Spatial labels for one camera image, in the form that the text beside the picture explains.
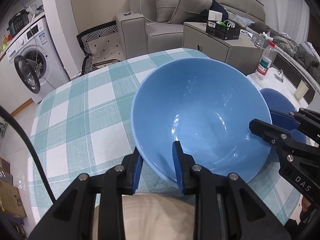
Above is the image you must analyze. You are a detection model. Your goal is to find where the grey cabinet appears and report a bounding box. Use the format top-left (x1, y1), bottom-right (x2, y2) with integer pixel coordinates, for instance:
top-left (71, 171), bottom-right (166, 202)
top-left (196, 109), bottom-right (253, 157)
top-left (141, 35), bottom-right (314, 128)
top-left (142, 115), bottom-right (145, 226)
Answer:
top-left (183, 22), bottom-right (263, 75)

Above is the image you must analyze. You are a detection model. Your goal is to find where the teal checked tablecloth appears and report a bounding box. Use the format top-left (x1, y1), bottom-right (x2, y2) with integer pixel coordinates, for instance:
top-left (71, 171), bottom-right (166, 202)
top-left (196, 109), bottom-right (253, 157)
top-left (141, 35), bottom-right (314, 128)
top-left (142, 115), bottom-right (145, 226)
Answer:
top-left (28, 48), bottom-right (301, 224)

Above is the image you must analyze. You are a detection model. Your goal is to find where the black pressure cooker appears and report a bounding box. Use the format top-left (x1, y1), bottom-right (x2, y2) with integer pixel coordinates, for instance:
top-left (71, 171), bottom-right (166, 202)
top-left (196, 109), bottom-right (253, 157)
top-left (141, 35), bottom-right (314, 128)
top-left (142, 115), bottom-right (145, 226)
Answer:
top-left (7, 9), bottom-right (29, 38)

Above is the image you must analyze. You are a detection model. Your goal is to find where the grey sofa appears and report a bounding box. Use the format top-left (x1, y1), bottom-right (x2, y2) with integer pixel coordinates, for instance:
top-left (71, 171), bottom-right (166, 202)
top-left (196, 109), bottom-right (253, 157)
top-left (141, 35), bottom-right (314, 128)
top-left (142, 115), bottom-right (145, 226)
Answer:
top-left (116, 0), bottom-right (265, 59)

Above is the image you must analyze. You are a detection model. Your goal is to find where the white washing machine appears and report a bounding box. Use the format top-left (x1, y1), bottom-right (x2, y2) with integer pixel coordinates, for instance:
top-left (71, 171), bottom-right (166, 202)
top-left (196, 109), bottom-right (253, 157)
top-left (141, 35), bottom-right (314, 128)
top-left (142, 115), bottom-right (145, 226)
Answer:
top-left (7, 17), bottom-right (70, 103)

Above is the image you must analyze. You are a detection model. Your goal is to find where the blue bowl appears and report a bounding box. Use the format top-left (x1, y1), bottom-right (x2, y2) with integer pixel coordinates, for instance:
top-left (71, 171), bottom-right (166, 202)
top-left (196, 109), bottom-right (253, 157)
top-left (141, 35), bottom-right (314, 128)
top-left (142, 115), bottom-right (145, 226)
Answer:
top-left (131, 57), bottom-right (272, 186)
top-left (259, 87), bottom-right (309, 144)

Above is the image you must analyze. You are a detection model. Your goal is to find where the black box with cables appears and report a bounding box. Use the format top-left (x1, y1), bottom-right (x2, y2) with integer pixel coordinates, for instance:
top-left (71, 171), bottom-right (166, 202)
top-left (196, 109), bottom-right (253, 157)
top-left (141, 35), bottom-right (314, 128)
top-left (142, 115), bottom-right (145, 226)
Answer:
top-left (206, 10), bottom-right (241, 40)

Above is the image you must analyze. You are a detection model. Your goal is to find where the right hand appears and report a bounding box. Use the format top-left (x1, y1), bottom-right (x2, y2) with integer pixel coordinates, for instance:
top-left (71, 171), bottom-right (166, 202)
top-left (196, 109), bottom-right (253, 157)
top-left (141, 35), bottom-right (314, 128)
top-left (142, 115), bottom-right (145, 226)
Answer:
top-left (301, 196), bottom-right (311, 212)

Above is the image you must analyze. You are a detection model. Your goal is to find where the grey cushion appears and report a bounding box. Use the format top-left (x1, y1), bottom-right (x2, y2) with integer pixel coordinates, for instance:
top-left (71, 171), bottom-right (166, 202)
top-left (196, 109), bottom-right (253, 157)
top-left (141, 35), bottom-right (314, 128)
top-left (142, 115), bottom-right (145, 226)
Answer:
top-left (169, 0), bottom-right (213, 24)

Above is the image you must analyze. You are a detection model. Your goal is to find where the cardboard box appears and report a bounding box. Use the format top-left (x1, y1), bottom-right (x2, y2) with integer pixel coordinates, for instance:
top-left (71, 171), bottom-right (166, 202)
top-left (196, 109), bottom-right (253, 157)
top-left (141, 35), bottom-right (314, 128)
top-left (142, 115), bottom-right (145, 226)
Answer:
top-left (0, 180), bottom-right (27, 219)

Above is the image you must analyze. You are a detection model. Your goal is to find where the plastic water bottle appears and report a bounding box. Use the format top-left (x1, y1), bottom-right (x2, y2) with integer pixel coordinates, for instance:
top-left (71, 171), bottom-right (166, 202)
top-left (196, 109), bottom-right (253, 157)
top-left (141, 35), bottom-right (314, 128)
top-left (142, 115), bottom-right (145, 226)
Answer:
top-left (255, 41), bottom-right (277, 80)

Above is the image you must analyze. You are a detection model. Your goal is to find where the large beige plate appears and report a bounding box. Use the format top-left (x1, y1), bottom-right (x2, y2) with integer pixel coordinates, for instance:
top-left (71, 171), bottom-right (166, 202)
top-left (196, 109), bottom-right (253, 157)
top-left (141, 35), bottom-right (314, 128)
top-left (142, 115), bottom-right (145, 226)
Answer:
top-left (92, 193), bottom-right (196, 240)

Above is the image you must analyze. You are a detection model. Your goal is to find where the black cable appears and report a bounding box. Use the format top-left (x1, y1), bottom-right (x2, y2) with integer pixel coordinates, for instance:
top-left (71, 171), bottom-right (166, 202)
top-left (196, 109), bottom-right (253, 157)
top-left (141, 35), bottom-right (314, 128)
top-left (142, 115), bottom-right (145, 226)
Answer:
top-left (0, 104), bottom-right (57, 204)

